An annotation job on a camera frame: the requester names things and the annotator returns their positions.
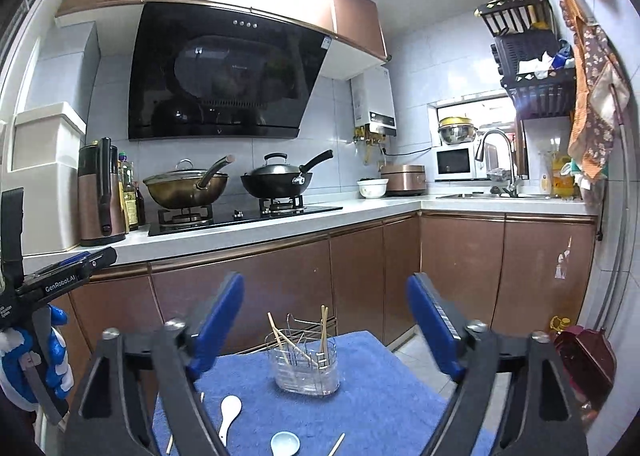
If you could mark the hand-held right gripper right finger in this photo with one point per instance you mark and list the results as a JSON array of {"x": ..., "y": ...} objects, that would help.
[{"x": 430, "y": 321}]

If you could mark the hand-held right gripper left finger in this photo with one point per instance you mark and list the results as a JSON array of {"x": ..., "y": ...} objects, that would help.
[{"x": 215, "y": 331}]

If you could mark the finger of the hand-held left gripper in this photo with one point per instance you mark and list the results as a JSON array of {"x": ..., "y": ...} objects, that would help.
[{"x": 70, "y": 261}]

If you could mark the white ceramic spoon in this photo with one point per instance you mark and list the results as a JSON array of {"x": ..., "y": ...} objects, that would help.
[{"x": 230, "y": 408}]

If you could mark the clear utensil holder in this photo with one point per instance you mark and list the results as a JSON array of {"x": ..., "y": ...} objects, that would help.
[{"x": 305, "y": 378}]

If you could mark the light blue ceramic spoon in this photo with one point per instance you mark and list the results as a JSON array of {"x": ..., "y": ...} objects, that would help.
[{"x": 285, "y": 443}]

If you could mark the person's left hand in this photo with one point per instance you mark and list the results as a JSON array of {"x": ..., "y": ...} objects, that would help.
[{"x": 57, "y": 368}]

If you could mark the brown base cabinets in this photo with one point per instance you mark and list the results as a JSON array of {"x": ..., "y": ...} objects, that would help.
[{"x": 460, "y": 261}]

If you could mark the brown electric kettle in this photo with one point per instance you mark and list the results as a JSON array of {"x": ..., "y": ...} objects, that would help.
[{"x": 92, "y": 196}]

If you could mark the dark sauce bottle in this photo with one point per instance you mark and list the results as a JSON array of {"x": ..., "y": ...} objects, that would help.
[{"x": 140, "y": 208}]

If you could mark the green cap oil bottle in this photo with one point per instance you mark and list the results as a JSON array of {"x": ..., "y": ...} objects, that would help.
[{"x": 129, "y": 196}]

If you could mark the blue towel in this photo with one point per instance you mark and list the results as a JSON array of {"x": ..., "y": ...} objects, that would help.
[{"x": 370, "y": 406}]

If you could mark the white pipe casing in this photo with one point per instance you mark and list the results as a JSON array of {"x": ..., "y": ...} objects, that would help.
[{"x": 50, "y": 146}]

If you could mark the black gas stove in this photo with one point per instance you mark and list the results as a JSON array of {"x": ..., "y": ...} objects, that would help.
[{"x": 240, "y": 222}]

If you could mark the bronze wok with lid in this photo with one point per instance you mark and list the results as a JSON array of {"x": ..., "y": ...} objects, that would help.
[{"x": 175, "y": 188}]

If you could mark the steel sink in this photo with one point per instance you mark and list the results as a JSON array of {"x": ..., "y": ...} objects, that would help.
[{"x": 470, "y": 195}]

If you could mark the bronze rice cooker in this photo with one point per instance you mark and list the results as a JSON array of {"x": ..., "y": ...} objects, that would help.
[{"x": 405, "y": 181}]

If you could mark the white bowl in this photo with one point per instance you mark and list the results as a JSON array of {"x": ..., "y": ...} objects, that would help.
[{"x": 372, "y": 188}]

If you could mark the white microwave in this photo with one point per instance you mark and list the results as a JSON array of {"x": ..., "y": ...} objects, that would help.
[{"x": 452, "y": 162}]

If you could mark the black wok with lid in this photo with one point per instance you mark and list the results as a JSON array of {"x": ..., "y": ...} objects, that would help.
[{"x": 272, "y": 181}]

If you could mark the steel faucet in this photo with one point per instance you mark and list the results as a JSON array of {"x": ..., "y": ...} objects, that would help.
[{"x": 510, "y": 156}]

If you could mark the stacked metal pots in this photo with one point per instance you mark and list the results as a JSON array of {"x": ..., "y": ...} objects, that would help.
[{"x": 457, "y": 132}]

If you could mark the yellow detergent bottle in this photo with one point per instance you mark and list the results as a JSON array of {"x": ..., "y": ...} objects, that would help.
[{"x": 561, "y": 176}]

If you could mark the kitchen window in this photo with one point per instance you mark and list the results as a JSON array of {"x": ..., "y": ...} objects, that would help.
[{"x": 465, "y": 106}]

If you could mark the white water heater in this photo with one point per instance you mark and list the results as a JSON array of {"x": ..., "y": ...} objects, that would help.
[{"x": 375, "y": 101}]

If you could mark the black glass range hood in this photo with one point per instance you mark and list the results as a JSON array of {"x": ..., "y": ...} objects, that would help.
[{"x": 225, "y": 76}]

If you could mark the orange hanging cloth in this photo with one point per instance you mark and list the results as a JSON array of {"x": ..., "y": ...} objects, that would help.
[{"x": 580, "y": 106}]

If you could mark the white crumpled bag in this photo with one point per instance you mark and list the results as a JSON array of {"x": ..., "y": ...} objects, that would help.
[{"x": 532, "y": 65}]

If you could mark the black toaster oven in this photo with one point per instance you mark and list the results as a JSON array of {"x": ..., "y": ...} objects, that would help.
[{"x": 520, "y": 48}]

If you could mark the brown floral apron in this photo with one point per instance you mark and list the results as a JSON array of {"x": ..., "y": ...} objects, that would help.
[{"x": 602, "y": 86}]

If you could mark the black wall rack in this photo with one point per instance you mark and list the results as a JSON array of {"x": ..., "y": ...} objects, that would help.
[{"x": 540, "y": 96}]

